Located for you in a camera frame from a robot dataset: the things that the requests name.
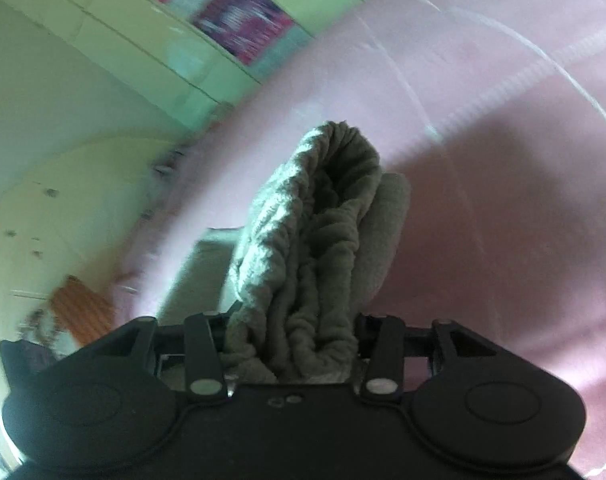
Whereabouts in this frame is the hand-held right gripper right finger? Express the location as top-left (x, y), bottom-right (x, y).
top-left (355, 312), bottom-right (490, 405)

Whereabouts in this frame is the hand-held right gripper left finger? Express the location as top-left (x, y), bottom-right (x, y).
top-left (104, 310), bottom-right (242, 405)

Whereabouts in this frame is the green towel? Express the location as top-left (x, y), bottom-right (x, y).
top-left (218, 120), bottom-right (412, 386)

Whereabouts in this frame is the orange knitted cloth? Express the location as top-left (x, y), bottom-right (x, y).
top-left (49, 274), bottom-right (120, 350)

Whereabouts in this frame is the pink checked bedsheet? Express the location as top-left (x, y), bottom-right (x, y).
top-left (110, 0), bottom-right (606, 480)

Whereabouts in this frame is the dark cloth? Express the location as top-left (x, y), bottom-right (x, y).
top-left (0, 338), bottom-right (60, 377)

